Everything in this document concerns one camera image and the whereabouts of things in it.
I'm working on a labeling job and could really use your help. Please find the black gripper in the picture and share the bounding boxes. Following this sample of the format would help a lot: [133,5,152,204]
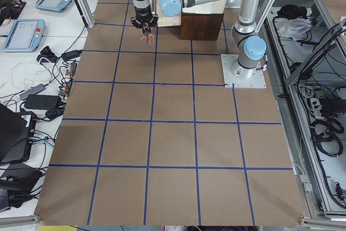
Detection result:
[131,6,158,34]

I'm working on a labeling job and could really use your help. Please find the orange grey scissors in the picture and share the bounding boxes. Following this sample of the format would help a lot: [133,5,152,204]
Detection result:
[140,26,155,45]

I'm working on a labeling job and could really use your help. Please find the wooden drawer with white handle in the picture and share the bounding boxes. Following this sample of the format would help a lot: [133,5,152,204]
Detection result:
[150,0,181,27]

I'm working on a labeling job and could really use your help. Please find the dark wooden drawer cabinet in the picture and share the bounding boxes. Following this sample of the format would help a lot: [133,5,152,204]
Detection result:
[179,13,224,41]

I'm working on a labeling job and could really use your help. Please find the blue teach pendant far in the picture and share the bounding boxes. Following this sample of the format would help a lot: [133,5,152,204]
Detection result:
[36,0,72,12]

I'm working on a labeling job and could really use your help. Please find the blue teach pendant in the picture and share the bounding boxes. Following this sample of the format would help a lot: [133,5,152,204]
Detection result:
[36,0,72,12]
[3,19,45,52]

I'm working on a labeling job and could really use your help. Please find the blue teach pendant near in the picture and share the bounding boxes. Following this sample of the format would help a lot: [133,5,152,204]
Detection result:
[3,19,45,52]

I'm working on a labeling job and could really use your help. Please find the black power adapter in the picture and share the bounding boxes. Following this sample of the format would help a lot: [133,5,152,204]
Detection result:
[24,94,61,110]

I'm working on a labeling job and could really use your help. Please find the white crumpled cloth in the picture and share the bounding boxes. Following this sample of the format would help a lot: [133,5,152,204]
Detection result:
[278,18,312,41]

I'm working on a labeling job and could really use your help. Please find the black laptop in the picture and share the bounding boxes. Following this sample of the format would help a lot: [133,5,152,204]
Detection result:
[1,105,37,164]

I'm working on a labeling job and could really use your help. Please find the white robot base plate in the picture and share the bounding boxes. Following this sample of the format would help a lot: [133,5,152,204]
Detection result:
[221,54,267,89]

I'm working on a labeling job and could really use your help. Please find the coiled black cables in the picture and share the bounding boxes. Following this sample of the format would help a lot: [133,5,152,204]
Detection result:
[309,117,346,159]

